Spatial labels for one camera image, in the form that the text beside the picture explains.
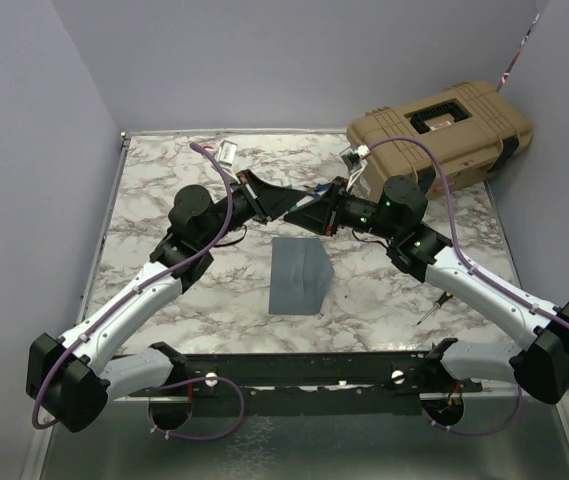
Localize grey envelope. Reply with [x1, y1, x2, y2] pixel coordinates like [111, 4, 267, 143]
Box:
[268, 237, 334, 316]

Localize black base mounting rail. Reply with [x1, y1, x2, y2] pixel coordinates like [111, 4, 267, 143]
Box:
[133, 350, 482, 423]

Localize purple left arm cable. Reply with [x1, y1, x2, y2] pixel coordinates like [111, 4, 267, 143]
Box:
[31, 141, 245, 444]

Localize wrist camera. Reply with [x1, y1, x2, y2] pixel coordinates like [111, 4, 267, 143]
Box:
[339, 145, 370, 191]
[216, 140, 238, 167]

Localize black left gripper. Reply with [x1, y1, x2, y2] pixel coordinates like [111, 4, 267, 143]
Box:
[200, 169, 305, 249]

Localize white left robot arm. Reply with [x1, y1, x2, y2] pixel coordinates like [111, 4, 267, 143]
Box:
[26, 170, 305, 432]

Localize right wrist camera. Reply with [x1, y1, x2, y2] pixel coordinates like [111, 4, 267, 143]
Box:
[339, 145, 370, 191]

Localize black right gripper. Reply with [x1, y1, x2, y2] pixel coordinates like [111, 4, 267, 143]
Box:
[286, 176, 401, 240]

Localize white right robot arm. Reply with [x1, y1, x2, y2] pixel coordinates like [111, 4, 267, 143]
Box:
[284, 176, 569, 404]

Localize green white glue stick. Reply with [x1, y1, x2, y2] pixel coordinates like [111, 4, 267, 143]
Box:
[291, 196, 314, 211]

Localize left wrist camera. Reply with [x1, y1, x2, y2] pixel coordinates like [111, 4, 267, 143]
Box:
[216, 140, 238, 167]

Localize yellow black screwdriver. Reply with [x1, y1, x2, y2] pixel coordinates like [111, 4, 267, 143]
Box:
[417, 291, 453, 325]

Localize blue handled pliers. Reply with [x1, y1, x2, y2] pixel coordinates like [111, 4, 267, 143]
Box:
[312, 183, 331, 195]

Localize tan plastic toolbox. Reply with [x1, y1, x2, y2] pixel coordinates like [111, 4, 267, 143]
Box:
[346, 80, 533, 201]

